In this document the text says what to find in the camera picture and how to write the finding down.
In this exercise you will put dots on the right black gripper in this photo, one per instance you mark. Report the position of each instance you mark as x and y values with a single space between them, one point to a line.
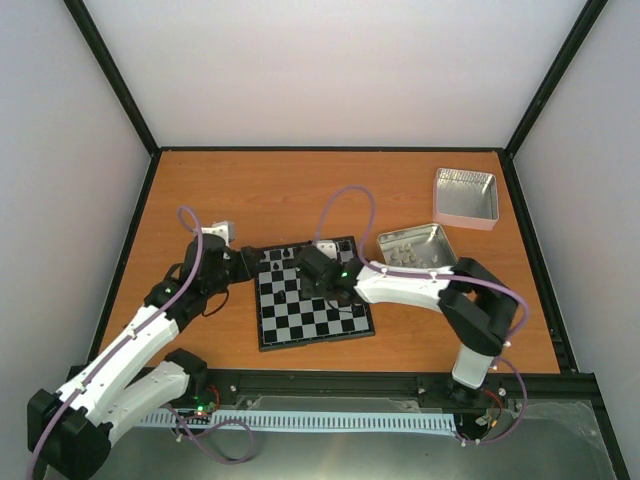
308 291

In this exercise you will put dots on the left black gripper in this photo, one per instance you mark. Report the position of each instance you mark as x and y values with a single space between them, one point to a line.
248 266

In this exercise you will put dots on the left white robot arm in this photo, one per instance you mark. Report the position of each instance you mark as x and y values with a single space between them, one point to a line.
74 428

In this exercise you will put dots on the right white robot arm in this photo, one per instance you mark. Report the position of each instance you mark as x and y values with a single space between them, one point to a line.
479 309

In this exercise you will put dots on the white chess pieces in tin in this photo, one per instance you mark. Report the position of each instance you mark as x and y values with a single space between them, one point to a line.
405 255

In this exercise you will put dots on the open metal tin with pieces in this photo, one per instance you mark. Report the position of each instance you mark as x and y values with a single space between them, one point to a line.
429 237

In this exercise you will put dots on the small circuit board with led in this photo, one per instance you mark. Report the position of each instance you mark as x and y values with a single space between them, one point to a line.
207 403

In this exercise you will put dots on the black and silver chessboard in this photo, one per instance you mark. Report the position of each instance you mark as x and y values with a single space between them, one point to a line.
297 321

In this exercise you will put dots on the pink-rimmed metal tin lid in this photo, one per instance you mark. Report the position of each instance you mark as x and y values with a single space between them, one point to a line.
465 199

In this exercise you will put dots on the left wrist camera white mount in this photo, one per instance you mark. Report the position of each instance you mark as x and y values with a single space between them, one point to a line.
222 230

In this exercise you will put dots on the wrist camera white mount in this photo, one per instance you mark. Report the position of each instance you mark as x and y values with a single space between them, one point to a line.
327 248
222 230

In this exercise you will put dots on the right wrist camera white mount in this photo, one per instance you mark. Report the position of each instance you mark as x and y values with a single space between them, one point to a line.
327 248

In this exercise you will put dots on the light blue cable duct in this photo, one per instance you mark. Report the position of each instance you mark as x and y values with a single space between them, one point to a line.
330 422

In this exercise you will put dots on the black frame rail front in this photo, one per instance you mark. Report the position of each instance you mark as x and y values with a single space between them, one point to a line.
325 382

